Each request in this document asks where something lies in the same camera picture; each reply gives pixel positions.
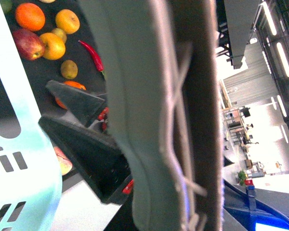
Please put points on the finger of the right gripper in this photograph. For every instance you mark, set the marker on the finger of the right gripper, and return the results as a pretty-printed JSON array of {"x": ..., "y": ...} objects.
[
  {"x": 96, "y": 157},
  {"x": 86, "y": 107}
]

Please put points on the teal plastic shopping basket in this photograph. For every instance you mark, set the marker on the teal plastic shopping basket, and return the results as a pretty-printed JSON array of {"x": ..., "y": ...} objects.
[{"x": 30, "y": 176}]

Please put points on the black fruit display shelf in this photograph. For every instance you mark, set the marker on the black fruit display shelf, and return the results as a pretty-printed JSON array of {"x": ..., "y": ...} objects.
[{"x": 79, "y": 66}]

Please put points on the red apple front shelf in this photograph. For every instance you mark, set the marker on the red apple front shelf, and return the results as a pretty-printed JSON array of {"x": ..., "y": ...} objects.
[{"x": 28, "y": 44}]

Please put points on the large orange front right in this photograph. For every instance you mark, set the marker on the large orange front right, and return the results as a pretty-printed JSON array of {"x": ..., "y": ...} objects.
[{"x": 72, "y": 84}]

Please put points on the pink peach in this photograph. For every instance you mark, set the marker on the pink peach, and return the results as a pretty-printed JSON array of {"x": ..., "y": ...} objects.
[{"x": 65, "y": 164}]

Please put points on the brown kiwi fruit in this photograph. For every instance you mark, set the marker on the brown kiwi fruit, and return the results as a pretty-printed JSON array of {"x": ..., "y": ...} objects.
[{"x": 69, "y": 69}]

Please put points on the red chili pepper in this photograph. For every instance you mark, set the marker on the red chili pepper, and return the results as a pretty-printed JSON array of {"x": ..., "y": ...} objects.
[{"x": 95, "y": 56}]

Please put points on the yellow apple front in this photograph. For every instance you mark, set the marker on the yellow apple front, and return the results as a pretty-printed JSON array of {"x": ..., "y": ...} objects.
[{"x": 54, "y": 46}]

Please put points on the yellow apple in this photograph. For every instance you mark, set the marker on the yellow apple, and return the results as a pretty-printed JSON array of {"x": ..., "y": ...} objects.
[
  {"x": 54, "y": 46},
  {"x": 68, "y": 21}
]

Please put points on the small yellow-green fruit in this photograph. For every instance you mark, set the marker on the small yellow-green fruit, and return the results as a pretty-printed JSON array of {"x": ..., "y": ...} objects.
[{"x": 60, "y": 33}]

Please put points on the yellow apple far right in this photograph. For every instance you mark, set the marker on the yellow apple far right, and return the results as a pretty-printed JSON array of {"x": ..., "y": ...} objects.
[{"x": 68, "y": 21}]

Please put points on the orange near pears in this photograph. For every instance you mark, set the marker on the orange near pears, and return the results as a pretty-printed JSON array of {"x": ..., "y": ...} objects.
[{"x": 30, "y": 16}]

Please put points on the green lime upper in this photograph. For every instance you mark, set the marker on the green lime upper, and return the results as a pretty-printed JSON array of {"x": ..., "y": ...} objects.
[{"x": 6, "y": 6}]

